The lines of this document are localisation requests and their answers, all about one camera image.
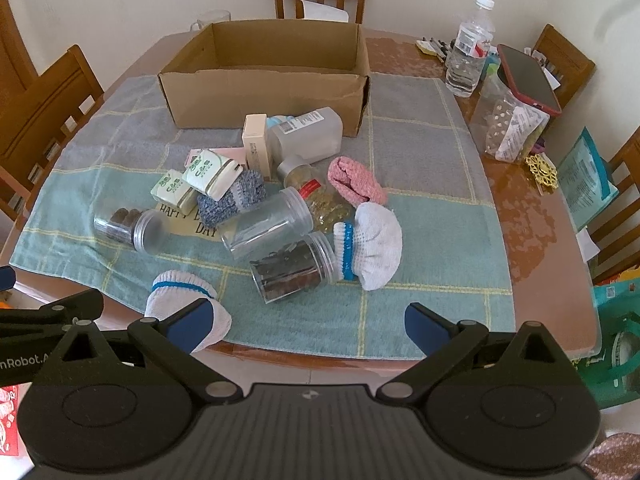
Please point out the cardboard box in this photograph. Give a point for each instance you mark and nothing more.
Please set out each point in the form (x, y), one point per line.
(260, 100)

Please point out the clear plastic bag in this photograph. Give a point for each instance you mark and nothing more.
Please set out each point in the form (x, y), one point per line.
(500, 130)

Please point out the row of black pens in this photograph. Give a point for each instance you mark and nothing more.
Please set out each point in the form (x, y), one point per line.
(436, 46)

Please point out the cream carton box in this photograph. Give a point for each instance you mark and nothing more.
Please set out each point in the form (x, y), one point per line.
(256, 145)

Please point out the blue grey knitted sock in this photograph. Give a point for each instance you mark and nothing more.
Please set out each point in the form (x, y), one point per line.
(230, 200)

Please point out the red printed packet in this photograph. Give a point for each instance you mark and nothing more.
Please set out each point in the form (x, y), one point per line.
(10, 420)

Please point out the white paper sheet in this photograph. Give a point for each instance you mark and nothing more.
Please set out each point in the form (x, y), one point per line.
(325, 10)

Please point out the clear plastic jar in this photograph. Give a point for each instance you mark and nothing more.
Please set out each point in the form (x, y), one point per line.
(265, 225)

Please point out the clear jar dark contents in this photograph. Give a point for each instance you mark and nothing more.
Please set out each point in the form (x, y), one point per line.
(287, 272)
(117, 225)

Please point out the white paper card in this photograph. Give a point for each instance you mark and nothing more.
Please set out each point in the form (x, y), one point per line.
(548, 74)

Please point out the brown wooden panel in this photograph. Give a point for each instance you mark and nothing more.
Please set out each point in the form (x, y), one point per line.
(10, 35)

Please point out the checked grey teal towel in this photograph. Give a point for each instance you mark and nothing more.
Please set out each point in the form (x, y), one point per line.
(425, 160)

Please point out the red-cased phone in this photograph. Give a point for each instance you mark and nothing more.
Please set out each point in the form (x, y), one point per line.
(527, 77)

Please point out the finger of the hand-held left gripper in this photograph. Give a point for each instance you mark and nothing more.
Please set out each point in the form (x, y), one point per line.
(45, 311)
(5, 278)

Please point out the gold ornament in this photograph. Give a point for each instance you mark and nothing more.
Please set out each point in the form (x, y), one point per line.
(542, 172)

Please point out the translucent white bottle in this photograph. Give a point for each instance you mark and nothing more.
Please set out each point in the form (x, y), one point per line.
(305, 135)

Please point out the green printed bag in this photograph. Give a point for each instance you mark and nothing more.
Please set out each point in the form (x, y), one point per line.
(620, 350)

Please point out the pink carton box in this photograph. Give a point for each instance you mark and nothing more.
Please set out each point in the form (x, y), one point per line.
(235, 153)

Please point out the pink knitted sock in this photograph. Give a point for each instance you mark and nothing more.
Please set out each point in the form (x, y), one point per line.
(355, 180)

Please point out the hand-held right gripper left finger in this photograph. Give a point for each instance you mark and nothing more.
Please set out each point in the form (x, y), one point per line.
(187, 325)

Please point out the clear plastic water bottle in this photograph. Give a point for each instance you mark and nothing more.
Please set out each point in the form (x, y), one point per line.
(467, 60)

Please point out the white sock blue cuff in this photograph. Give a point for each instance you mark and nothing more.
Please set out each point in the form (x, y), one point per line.
(377, 245)
(175, 287)

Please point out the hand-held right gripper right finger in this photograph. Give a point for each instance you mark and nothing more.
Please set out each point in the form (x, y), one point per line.
(424, 327)

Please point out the gold capsule bottle red label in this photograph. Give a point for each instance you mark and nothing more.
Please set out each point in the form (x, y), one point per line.
(327, 212)

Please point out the green white tissue packet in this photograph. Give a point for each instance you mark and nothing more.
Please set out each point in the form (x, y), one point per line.
(172, 192)
(212, 175)

